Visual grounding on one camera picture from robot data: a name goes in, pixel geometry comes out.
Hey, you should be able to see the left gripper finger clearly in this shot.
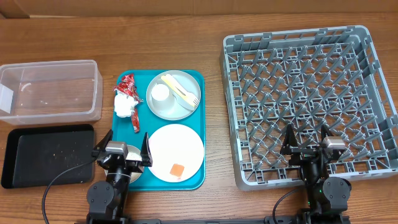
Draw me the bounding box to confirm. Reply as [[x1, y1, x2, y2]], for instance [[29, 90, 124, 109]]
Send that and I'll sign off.
[[91, 129, 113, 157], [140, 132, 153, 167]]

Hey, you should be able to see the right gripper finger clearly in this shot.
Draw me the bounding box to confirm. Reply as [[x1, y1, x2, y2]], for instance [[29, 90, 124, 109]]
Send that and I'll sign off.
[[280, 124, 299, 155], [321, 124, 333, 140]]

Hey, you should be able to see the grey bowl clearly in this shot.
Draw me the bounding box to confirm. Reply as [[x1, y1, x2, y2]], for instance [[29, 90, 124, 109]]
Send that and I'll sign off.
[[106, 145, 142, 185]]

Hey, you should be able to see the pink round plate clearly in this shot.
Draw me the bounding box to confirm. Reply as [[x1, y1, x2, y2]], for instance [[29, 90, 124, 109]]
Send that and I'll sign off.
[[149, 124, 205, 183]]

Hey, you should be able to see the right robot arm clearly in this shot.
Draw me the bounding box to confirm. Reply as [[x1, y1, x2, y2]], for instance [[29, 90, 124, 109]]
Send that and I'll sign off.
[[280, 124, 352, 223]]

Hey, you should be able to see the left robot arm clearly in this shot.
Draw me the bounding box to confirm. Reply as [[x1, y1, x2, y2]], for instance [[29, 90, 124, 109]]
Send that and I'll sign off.
[[86, 130, 153, 224]]

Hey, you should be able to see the grey dishwasher rack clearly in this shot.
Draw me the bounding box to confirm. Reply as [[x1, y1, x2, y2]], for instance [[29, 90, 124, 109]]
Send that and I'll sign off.
[[220, 26, 397, 190]]

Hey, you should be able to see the orange food piece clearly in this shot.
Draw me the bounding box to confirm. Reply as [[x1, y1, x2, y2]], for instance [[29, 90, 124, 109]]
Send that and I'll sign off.
[[170, 164, 185, 178]]

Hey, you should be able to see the crumpled white napkin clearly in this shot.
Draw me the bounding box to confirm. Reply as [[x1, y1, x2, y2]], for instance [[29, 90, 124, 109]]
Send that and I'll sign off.
[[114, 93, 139, 118]]

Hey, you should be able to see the grey round plate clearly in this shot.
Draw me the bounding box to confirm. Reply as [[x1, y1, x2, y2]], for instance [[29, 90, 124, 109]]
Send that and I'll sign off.
[[146, 70, 201, 121]]

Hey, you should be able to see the teal plastic tray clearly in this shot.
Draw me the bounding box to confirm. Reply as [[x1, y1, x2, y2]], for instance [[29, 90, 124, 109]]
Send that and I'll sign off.
[[112, 70, 206, 191]]

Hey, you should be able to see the white paper cup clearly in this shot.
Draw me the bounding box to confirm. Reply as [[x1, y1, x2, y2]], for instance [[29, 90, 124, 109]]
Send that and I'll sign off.
[[151, 84, 175, 113]]

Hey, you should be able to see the red snack wrapper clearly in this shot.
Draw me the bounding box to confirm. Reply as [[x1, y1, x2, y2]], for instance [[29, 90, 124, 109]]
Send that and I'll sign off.
[[113, 73, 143, 133]]

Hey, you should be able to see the clear plastic bin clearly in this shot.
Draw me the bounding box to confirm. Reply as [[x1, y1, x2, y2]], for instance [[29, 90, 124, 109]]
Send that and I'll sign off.
[[1, 60, 103, 125]]

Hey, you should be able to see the black rectangular tray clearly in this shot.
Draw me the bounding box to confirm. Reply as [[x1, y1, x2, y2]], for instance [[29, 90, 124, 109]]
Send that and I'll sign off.
[[1, 124, 96, 189]]

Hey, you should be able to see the white plastic fork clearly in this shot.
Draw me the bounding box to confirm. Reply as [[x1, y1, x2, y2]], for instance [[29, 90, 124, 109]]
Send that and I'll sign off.
[[166, 74, 200, 106]]

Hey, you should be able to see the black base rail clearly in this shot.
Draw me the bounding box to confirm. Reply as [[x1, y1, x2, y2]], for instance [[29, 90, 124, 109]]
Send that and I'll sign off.
[[74, 215, 352, 224]]

